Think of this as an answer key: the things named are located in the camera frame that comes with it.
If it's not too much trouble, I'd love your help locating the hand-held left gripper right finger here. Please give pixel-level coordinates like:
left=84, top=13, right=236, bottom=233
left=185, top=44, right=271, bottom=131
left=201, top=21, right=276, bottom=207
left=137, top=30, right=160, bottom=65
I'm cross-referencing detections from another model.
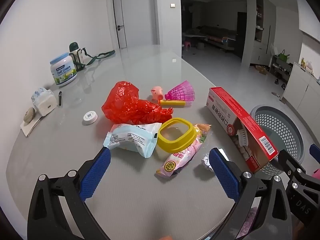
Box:
left=209, top=147, right=293, bottom=240

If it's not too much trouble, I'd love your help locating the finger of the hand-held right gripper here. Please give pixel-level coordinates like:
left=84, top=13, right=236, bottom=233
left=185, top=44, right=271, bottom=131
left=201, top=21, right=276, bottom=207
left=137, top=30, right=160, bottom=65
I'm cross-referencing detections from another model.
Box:
left=309, top=144, right=320, bottom=159
left=278, top=149, right=307, bottom=180

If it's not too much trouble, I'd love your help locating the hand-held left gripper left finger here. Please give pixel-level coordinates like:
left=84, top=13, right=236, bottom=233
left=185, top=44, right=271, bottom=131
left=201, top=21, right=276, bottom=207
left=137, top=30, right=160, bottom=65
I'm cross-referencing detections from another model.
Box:
left=27, top=146, right=112, bottom=240

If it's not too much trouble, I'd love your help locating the grey perforated basket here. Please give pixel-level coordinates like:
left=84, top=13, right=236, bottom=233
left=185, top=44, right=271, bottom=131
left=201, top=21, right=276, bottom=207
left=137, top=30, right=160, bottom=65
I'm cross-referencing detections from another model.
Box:
left=250, top=104, right=306, bottom=180

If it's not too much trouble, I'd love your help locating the pink snack wrapper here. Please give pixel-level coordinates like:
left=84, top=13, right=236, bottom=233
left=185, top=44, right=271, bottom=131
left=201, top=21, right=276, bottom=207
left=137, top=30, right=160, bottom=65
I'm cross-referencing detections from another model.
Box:
left=156, top=123, right=212, bottom=182

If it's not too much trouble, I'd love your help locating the light blue wipe packet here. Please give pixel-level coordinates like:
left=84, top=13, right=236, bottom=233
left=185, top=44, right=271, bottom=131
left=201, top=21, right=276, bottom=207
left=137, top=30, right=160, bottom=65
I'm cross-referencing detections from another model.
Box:
left=103, top=122, right=162, bottom=158

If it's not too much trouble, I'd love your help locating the white round disc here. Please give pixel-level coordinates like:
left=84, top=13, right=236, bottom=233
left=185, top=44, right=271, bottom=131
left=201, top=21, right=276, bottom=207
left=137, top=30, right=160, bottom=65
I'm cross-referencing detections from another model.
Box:
left=82, top=110, right=98, bottom=125

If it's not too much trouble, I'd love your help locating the yellow square lid ring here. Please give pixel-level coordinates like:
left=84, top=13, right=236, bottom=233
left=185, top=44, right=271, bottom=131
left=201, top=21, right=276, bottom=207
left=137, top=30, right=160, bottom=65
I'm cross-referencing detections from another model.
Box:
left=156, top=117, right=198, bottom=153

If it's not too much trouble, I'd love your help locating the red cardboard box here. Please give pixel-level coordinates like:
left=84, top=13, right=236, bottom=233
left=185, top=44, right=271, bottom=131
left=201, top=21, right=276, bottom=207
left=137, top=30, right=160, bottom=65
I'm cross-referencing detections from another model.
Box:
left=206, top=87, right=279, bottom=174

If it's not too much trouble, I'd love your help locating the red plastic bag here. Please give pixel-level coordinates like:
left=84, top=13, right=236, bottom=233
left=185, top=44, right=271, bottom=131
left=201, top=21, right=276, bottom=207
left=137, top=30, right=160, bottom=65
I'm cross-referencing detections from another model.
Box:
left=101, top=81, right=174, bottom=125

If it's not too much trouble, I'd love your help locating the pink plastic shuttlecock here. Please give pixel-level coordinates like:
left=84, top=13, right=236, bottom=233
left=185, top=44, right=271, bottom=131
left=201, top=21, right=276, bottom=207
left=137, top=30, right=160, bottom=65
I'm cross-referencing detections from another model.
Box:
left=164, top=80, right=196, bottom=106

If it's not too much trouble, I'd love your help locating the pink patterned clothing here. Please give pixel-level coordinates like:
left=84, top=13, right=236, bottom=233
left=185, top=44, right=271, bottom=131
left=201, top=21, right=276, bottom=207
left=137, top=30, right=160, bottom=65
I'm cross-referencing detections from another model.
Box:
left=237, top=206, right=260, bottom=239

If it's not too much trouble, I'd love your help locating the white base cabinet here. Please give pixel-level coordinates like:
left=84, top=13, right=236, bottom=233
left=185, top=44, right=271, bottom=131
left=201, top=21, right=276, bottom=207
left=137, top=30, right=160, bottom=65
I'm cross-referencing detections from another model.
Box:
left=281, top=62, right=320, bottom=113

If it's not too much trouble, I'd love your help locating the small white box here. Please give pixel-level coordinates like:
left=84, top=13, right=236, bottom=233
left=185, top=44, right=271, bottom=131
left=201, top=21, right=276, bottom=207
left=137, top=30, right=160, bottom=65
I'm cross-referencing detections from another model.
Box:
left=35, top=95, right=57, bottom=117

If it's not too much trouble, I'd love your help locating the beige round stone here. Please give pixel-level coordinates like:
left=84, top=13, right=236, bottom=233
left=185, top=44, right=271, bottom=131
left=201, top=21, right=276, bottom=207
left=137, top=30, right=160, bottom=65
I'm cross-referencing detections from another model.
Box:
left=23, top=107, right=35, bottom=123

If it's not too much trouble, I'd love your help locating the shoe rack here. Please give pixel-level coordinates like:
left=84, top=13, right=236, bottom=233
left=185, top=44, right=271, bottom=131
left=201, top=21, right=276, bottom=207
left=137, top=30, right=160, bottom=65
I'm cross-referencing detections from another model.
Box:
left=270, top=54, right=293, bottom=80

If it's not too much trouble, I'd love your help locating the white blue printed tissue pack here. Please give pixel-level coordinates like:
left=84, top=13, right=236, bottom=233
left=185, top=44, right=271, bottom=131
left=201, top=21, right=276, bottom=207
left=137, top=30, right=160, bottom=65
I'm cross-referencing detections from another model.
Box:
left=31, top=87, right=54, bottom=105

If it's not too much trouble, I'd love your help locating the pink pig toy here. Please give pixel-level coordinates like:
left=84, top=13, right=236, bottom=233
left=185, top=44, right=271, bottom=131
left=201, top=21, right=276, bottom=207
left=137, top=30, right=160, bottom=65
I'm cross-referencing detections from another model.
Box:
left=150, top=86, right=164, bottom=102

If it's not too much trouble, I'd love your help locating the milk powder can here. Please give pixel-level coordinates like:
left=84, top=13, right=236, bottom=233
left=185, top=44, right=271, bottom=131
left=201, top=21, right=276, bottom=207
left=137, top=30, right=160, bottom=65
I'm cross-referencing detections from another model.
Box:
left=49, top=52, right=77, bottom=86

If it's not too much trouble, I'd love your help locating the tall shelf unit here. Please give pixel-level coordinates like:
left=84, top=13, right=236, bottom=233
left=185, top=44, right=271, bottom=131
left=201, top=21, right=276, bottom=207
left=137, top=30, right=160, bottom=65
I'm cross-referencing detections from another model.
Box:
left=254, top=0, right=273, bottom=65

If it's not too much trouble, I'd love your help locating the dark sofa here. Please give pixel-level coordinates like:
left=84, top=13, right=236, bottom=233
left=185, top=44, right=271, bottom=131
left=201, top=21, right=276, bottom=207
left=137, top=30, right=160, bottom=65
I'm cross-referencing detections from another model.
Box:
left=185, top=25, right=237, bottom=46

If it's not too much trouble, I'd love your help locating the white door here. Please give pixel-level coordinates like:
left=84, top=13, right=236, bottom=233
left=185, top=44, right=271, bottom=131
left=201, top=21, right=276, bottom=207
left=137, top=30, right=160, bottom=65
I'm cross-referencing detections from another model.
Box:
left=111, top=0, right=160, bottom=49

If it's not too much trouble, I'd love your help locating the green white strapped water bottle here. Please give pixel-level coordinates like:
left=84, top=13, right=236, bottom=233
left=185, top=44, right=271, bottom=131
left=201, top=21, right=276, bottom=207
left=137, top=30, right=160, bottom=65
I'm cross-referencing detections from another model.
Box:
left=69, top=42, right=116, bottom=70

